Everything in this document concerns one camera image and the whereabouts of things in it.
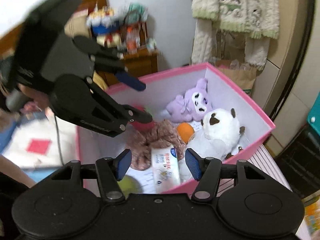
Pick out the red strawberry plush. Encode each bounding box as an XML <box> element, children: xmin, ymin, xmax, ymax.
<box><xmin>130</xmin><ymin>104</ymin><xmax>156</xmax><ymax>132</ymax></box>

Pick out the green round plush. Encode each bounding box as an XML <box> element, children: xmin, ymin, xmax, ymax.
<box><xmin>118</xmin><ymin>175</ymin><xmax>143</xmax><ymax>198</ymax></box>

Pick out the pink floral scrunchie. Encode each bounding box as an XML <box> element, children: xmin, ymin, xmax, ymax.
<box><xmin>126</xmin><ymin>120</ymin><xmax>186</xmax><ymax>171</ymax></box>

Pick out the white wet wipes pack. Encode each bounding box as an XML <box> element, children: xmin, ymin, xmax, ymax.
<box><xmin>151</xmin><ymin>145</ymin><xmax>181</xmax><ymax>193</ymax></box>

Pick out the orange ball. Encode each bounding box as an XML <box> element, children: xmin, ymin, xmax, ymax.
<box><xmin>176</xmin><ymin>122</ymin><xmax>195</xmax><ymax>144</ymax></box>

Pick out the white panda plush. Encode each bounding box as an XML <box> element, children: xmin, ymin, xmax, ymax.
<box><xmin>191</xmin><ymin>108</ymin><xmax>245</xmax><ymax>159</ymax></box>

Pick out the purple Kuromi plush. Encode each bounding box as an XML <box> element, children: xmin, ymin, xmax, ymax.
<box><xmin>166</xmin><ymin>78</ymin><xmax>213</xmax><ymax>123</ymax></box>

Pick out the person's left hand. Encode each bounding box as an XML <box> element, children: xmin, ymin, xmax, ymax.
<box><xmin>18</xmin><ymin>84</ymin><xmax>50</xmax><ymax>112</ymax></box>

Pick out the orange drink bottle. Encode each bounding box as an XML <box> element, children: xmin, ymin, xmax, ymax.
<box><xmin>126</xmin><ymin>27</ymin><xmax>137</xmax><ymax>54</ymax></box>

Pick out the pink storage box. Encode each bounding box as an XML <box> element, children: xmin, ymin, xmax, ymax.
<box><xmin>76</xmin><ymin>62</ymin><xmax>276</xmax><ymax>197</ymax></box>

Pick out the wooden nightstand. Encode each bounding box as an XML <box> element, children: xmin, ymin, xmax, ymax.
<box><xmin>0</xmin><ymin>0</ymin><xmax>161</xmax><ymax>88</ymax></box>

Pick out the flower bouquet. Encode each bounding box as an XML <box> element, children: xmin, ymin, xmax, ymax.
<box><xmin>86</xmin><ymin>2</ymin><xmax>117</xmax><ymax>46</ymax></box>

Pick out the plaid handbag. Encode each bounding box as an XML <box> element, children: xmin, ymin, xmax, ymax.
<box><xmin>120</xmin><ymin>22</ymin><xmax>148</xmax><ymax>47</ymax></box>

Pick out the striped tablecloth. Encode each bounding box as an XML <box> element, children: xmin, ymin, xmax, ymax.
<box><xmin>217</xmin><ymin>145</ymin><xmax>311</xmax><ymax>239</ymax></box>

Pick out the black suitcase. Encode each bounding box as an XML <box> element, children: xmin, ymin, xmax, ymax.
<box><xmin>275</xmin><ymin>124</ymin><xmax>320</xmax><ymax>199</ymax></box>

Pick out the brown paper bag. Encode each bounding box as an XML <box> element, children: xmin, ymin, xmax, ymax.
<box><xmin>214</xmin><ymin>60</ymin><xmax>257</xmax><ymax>95</ymax></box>

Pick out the teal felt tote bag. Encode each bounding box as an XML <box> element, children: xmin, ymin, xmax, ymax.
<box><xmin>307</xmin><ymin>94</ymin><xmax>320</xmax><ymax>135</ymax></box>

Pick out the beige wardrobe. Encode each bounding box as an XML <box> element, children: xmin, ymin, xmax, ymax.
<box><xmin>252</xmin><ymin>0</ymin><xmax>320</xmax><ymax>156</ymax></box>

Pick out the white fluffy cardigan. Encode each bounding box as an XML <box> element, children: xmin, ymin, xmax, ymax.
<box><xmin>191</xmin><ymin>0</ymin><xmax>280</xmax><ymax>71</ymax></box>

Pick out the black clothes rack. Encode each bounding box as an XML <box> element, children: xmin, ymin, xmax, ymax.
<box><xmin>264</xmin><ymin>0</ymin><xmax>316</xmax><ymax>121</ymax></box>

